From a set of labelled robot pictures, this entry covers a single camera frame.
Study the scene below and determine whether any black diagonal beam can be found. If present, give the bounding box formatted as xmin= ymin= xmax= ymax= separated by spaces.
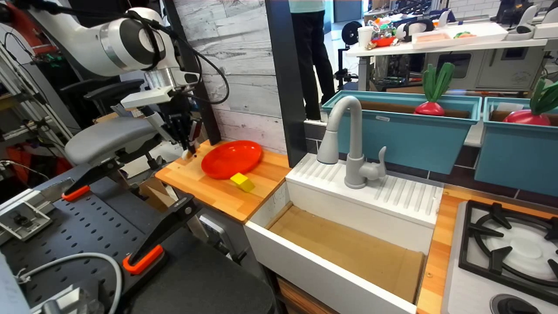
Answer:
xmin=161 ymin=0 xmax=224 ymax=146

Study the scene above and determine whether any white background table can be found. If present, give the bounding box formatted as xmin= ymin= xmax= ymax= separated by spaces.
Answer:
xmin=346 ymin=22 xmax=550 ymax=92

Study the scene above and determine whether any yellow block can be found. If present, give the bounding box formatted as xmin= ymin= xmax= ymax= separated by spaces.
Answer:
xmin=229 ymin=171 xmax=257 ymax=193

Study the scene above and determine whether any teal planter box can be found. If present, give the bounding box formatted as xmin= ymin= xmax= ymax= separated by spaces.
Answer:
xmin=322 ymin=89 xmax=486 ymax=176
xmin=475 ymin=94 xmax=558 ymax=197

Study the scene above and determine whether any black stove grate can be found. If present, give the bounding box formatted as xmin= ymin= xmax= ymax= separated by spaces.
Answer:
xmin=458 ymin=200 xmax=558 ymax=307

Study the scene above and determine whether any red bowl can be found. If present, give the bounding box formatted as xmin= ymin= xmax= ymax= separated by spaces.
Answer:
xmin=201 ymin=139 xmax=266 ymax=181
xmin=372 ymin=34 xmax=398 ymax=48

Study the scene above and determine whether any grey toy faucet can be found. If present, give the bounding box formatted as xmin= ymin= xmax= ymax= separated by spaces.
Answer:
xmin=316 ymin=94 xmax=390 ymax=190

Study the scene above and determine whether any red radish toy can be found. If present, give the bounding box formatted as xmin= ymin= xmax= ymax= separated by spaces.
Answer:
xmin=414 ymin=61 xmax=458 ymax=116
xmin=503 ymin=76 xmax=558 ymax=127

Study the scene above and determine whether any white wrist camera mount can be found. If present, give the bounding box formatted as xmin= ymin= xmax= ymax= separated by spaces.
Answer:
xmin=119 ymin=66 xmax=191 ymax=111

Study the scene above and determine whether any grey office chair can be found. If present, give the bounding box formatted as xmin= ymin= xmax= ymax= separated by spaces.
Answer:
xmin=60 ymin=76 xmax=187 ymax=171

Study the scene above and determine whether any black stove knob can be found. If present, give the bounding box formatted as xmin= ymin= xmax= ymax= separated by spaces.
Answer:
xmin=491 ymin=293 xmax=543 ymax=314

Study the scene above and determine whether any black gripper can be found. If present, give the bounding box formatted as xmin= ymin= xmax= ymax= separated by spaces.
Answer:
xmin=165 ymin=92 xmax=205 ymax=157

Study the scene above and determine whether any black clamp orange handle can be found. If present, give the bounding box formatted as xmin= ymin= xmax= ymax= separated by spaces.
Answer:
xmin=62 ymin=157 xmax=123 ymax=204
xmin=121 ymin=195 xmax=200 ymax=277

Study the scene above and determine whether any person in dark trousers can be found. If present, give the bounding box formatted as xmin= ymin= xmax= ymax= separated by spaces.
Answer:
xmin=288 ymin=0 xmax=337 ymax=122

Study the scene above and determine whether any metal mounting bracket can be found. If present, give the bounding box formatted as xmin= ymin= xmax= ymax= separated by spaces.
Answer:
xmin=0 ymin=198 xmax=55 ymax=242

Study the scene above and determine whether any grey cable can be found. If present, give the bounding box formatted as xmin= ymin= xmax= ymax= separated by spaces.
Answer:
xmin=16 ymin=251 xmax=126 ymax=314

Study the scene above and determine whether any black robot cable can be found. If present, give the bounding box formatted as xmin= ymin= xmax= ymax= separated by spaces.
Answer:
xmin=126 ymin=7 xmax=233 ymax=108

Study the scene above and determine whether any black vertical post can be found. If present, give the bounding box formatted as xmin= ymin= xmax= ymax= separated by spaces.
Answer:
xmin=264 ymin=0 xmax=309 ymax=169

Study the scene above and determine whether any white stove top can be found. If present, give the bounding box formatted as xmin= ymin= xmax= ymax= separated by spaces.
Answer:
xmin=442 ymin=198 xmax=558 ymax=314

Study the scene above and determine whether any white toy sink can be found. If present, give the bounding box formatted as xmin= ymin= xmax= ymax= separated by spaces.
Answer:
xmin=243 ymin=151 xmax=445 ymax=314

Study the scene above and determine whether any white cup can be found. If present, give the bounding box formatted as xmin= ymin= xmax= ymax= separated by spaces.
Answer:
xmin=357 ymin=24 xmax=376 ymax=50

